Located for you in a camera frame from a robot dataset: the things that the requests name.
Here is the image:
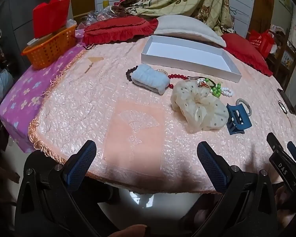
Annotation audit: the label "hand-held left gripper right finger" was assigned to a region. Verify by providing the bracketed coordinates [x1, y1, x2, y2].
[192, 141, 279, 237]

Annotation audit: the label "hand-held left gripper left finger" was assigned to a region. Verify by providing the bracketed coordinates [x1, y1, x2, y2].
[15, 140, 106, 237]

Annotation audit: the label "blue hair claw clip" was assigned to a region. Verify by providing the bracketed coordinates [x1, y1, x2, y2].
[226, 102, 252, 136]

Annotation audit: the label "cream polka dot scrunchie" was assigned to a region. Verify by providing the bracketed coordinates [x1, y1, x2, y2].
[170, 79, 229, 133]

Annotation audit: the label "grey woven hair tie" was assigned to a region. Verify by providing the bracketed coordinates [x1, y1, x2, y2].
[236, 98, 253, 117]

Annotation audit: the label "white and green bead bracelet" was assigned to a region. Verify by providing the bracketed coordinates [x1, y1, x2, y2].
[196, 78, 235, 98]

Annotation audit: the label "red bead bracelet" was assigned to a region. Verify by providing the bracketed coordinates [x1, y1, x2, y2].
[166, 73, 188, 89]

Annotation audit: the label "dark brown bead bracelet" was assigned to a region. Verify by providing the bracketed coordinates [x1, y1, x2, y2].
[125, 65, 140, 82]

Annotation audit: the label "light blue fluffy scrunchie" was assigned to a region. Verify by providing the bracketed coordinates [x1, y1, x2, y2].
[133, 64, 170, 95]

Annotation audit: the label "white shallow cardboard box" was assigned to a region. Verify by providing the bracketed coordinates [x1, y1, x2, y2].
[141, 35, 242, 83]

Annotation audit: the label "purple flowered bed sheet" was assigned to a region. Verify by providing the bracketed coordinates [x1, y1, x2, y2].
[0, 28, 87, 153]

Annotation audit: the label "wooden chair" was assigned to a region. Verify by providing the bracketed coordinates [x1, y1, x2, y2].
[265, 25, 296, 92]

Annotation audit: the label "white plastic bag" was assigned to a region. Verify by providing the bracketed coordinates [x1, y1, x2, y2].
[0, 65, 14, 103]

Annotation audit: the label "red fringed cushion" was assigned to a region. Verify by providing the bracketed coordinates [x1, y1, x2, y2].
[221, 33, 274, 77]

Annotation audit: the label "red shopping bag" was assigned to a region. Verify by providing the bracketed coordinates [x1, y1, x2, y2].
[248, 29, 275, 57]

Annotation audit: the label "orange plastic basket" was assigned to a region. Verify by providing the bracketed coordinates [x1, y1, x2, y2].
[21, 24, 78, 70]

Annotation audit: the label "red ruffled cushion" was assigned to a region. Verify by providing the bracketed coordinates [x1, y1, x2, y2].
[82, 17, 159, 45]

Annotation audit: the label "beige pillow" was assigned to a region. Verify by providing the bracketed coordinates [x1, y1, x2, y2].
[153, 15, 227, 48]

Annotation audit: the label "clear plastic bags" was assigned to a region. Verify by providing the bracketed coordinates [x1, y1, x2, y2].
[85, 5, 125, 26]

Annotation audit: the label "red paper bag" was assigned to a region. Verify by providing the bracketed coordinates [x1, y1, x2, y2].
[32, 0, 71, 39]

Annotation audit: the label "grey refrigerator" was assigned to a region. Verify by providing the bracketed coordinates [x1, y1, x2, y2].
[4, 0, 74, 46]

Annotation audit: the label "black hair tie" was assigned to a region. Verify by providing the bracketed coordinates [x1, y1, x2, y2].
[277, 100, 290, 115]

